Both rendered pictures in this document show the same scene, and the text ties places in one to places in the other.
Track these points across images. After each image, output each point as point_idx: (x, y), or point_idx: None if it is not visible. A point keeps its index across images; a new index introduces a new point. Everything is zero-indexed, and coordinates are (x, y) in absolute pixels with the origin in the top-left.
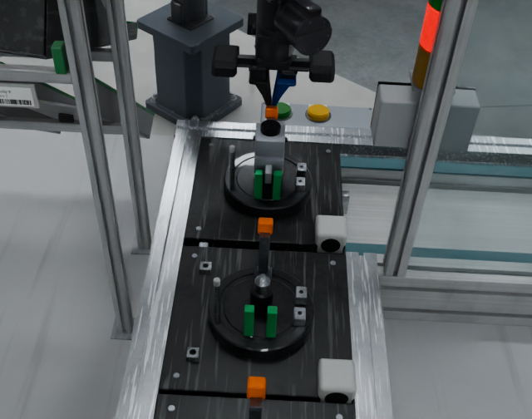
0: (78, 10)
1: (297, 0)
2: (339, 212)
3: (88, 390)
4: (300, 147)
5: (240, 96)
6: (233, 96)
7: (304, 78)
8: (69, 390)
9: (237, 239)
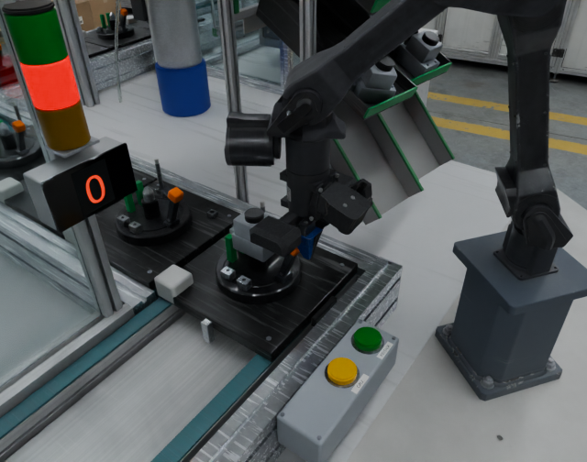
0: None
1: (256, 114)
2: (189, 302)
3: None
4: (292, 320)
5: (503, 409)
6: (483, 379)
7: None
8: None
9: (222, 237)
